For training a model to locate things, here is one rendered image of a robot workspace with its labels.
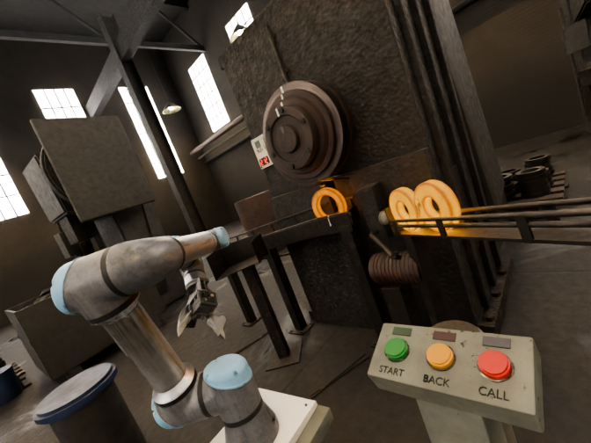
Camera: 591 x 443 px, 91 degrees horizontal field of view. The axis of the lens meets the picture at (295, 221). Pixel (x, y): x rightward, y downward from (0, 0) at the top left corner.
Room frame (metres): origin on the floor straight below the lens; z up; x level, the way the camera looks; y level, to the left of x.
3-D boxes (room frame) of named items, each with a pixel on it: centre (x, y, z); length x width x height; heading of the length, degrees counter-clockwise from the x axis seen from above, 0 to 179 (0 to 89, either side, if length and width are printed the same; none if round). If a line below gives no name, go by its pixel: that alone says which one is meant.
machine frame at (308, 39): (1.73, -0.48, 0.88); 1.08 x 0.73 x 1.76; 45
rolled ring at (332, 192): (1.43, -0.18, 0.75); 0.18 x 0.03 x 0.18; 46
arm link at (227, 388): (0.74, 0.33, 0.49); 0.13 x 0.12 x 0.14; 86
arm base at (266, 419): (0.73, 0.32, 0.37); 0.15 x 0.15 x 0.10
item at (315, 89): (1.42, -0.18, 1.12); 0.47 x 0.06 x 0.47; 45
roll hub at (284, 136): (1.36, -0.11, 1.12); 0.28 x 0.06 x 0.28; 45
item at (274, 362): (1.58, 0.36, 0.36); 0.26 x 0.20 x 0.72; 80
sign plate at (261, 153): (1.74, -0.02, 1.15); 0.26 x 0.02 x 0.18; 45
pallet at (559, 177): (2.67, -1.71, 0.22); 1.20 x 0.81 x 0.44; 43
